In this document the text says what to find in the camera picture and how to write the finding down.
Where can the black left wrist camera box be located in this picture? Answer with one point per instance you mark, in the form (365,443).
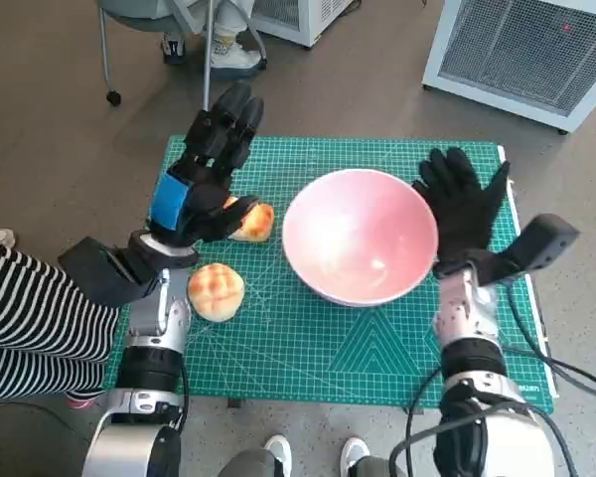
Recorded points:
(99,278)

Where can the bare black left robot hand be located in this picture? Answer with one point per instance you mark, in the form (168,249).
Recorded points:
(203,199)

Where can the silver metal leg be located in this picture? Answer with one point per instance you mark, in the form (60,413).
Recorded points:
(207,74)

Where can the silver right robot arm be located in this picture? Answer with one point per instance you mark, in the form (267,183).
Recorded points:
(464,318)

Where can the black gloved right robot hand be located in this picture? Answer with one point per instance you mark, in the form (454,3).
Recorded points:
(459,208)

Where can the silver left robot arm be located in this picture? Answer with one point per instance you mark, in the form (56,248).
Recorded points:
(149,318)

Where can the small white cabinet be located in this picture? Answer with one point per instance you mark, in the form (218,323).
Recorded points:
(308,25)

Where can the round scored toy bread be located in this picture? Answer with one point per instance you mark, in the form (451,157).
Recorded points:
(216,293)

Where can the oblong toy bread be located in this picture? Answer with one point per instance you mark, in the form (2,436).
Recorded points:
(258,223)

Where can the small black table bracket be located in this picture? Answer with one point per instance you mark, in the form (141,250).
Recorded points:
(234,403)

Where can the green cutting mat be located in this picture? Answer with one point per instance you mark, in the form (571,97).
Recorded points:
(303,338)

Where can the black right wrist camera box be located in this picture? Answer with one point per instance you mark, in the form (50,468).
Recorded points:
(541,243)

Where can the large white mesh cabinet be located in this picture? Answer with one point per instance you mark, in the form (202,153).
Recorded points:
(526,49)

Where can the person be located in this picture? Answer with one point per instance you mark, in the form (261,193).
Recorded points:
(40,318)
(278,452)
(228,52)

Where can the pink bowl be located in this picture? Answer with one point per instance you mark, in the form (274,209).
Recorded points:
(357,233)

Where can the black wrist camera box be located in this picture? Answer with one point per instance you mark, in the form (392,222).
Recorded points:
(99,278)
(541,243)

